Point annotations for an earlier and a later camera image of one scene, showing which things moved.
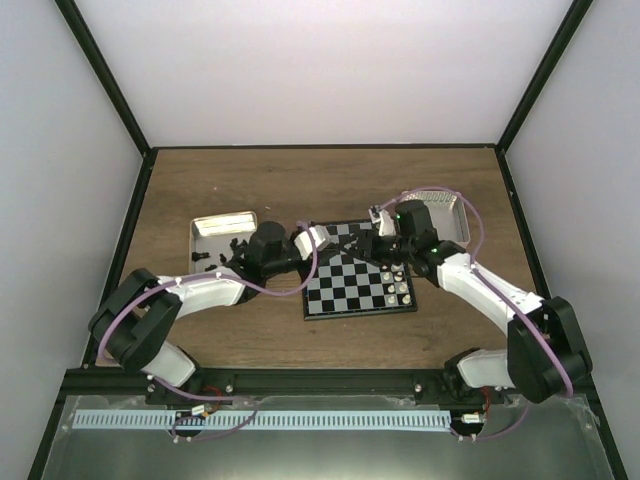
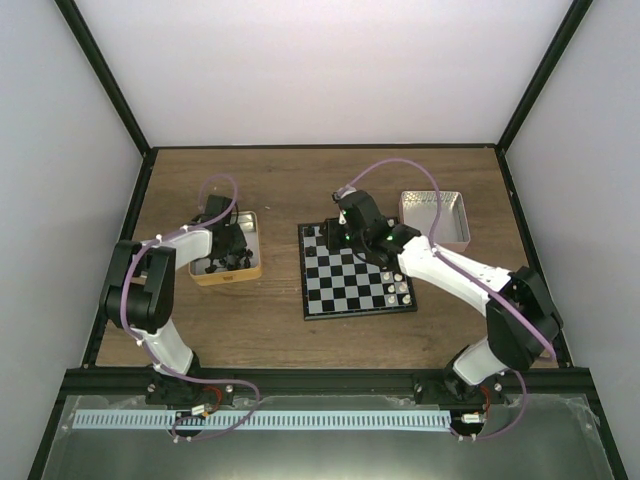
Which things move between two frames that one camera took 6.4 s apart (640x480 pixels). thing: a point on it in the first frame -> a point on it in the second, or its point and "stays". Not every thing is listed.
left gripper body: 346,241 -> 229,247
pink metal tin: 446,211 stays
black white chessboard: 345,286 stays
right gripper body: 382,254 -> 340,243
